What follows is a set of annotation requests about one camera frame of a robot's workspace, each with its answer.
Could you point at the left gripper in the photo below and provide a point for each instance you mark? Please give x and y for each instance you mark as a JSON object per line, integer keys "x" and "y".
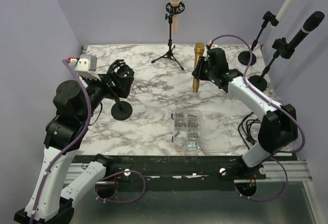
{"x": 123, "y": 84}

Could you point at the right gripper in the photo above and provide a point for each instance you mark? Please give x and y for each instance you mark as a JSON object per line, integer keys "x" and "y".
{"x": 198, "y": 74}

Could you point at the black tripod mic stand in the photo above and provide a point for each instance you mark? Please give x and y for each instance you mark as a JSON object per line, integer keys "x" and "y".
{"x": 169, "y": 17}

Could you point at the pink microphone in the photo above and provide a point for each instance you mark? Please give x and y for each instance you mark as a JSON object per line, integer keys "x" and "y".
{"x": 174, "y": 5}

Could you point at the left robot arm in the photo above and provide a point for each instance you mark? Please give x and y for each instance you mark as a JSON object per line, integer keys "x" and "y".
{"x": 76, "y": 100}

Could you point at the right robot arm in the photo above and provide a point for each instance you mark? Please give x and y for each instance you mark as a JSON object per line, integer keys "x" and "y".
{"x": 278, "y": 127}

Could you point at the far round base mic stand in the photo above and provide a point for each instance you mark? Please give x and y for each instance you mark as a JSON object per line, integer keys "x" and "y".
{"x": 245, "y": 56}

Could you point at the round base mic stand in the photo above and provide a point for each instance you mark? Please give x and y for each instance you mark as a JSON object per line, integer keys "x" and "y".
{"x": 280, "y": 46}
{"x": 245, "y": 56}

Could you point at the near round base mic stand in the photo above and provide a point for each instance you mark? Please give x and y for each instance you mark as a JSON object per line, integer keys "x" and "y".
{"x": 280, "y": 46}

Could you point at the black microphone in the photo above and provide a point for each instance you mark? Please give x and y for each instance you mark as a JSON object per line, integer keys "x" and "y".
{"x": 309, "y": 25}

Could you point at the clear plastic screw box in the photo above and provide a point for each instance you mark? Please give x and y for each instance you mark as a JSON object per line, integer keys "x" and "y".
{"x": 195, "y": 130}

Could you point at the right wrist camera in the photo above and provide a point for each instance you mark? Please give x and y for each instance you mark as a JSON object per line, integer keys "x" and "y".
{"x": 211, "y": 45}

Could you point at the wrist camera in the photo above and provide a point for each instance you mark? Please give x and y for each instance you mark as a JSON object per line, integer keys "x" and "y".
{"x": 85, "y": 66}
{"x": 211, "y": 45}

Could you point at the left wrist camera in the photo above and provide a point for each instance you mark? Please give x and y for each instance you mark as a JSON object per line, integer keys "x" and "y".
{"x": 85, "y": 66}

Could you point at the aluminium mounting rail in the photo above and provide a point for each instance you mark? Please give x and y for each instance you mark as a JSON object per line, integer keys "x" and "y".
{"x": 295, "y": 170}

